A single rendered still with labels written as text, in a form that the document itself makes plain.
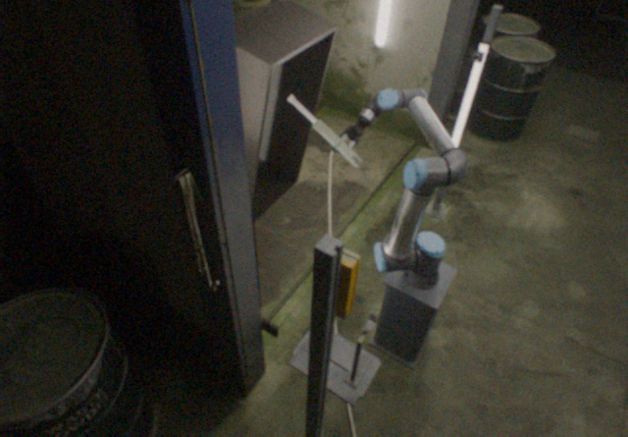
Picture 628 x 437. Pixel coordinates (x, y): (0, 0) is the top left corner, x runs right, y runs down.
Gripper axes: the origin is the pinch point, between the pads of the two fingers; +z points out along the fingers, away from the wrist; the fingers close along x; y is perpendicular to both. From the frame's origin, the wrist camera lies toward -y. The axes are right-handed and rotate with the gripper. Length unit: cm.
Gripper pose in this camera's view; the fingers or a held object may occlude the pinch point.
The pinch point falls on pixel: (340, 149)
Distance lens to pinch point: 219.7
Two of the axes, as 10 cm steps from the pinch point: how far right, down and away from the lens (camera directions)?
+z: -6.6, 7.5, -0.5
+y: -1.9, -0.9, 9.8
